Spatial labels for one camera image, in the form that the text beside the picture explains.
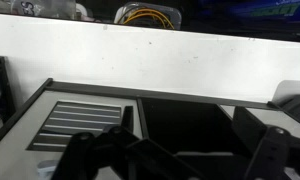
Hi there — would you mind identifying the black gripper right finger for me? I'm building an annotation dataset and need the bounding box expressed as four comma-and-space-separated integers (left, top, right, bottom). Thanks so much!
233, 106, 300, 180

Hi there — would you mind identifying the yellow cable bundle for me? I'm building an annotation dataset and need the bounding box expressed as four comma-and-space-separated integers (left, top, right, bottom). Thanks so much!
113, 1, 183, 31

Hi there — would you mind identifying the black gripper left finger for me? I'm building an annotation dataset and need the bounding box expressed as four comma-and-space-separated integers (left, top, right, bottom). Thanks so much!
49, 105, 206, 180

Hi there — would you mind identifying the translucent oven door handle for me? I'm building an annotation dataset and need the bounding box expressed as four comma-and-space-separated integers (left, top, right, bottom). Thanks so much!
36, 159, 62, 180

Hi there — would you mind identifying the oven door with striped vent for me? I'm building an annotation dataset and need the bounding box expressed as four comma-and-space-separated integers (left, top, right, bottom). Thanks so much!
0, 89, 144, 180

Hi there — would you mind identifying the white toy play kitchen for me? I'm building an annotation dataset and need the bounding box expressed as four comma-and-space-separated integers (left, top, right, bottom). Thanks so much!
0, 77, 300, 180

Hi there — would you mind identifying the blue printed cardboard box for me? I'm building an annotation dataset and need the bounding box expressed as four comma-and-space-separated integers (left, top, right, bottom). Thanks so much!
196, 0, 300, 25

